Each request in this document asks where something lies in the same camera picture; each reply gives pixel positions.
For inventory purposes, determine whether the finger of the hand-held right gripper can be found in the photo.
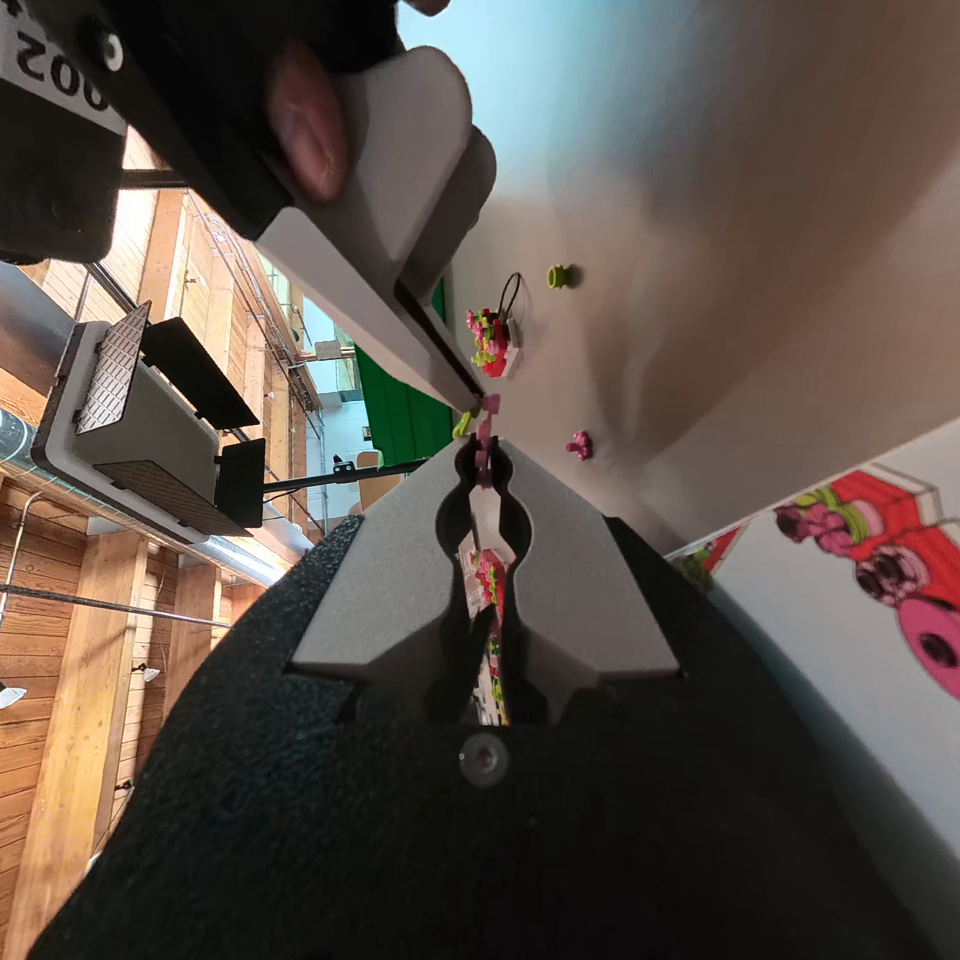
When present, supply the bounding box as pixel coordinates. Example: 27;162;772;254
397;126;498;309
255;46;486;411

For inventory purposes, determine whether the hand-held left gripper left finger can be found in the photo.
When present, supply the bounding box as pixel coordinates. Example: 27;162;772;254
291;438;496;725

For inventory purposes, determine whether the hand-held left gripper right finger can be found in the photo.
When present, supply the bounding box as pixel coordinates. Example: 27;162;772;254
487;438;681;726

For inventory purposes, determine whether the pink lego flower stem piece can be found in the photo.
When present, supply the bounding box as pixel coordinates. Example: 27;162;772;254
472;395;502;490

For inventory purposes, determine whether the lego instruction booklet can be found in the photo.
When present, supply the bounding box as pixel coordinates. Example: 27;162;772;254
666;431;960;960

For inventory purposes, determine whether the person's right hand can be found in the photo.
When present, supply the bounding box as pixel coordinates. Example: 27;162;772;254
266;41;350;204

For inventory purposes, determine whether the black boom pole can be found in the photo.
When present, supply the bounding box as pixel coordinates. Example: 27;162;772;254
262;459;429;494

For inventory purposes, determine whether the green panel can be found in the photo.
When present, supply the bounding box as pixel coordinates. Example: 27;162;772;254
354;276;456;472

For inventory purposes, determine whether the thin metal rod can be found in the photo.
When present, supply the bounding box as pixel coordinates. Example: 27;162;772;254
0;583;232;630

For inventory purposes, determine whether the white and black light panel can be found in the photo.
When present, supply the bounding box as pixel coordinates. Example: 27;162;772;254
30;300;267;546

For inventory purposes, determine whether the red lego keychain build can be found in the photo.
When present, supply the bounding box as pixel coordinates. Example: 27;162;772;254
465;272;526;381

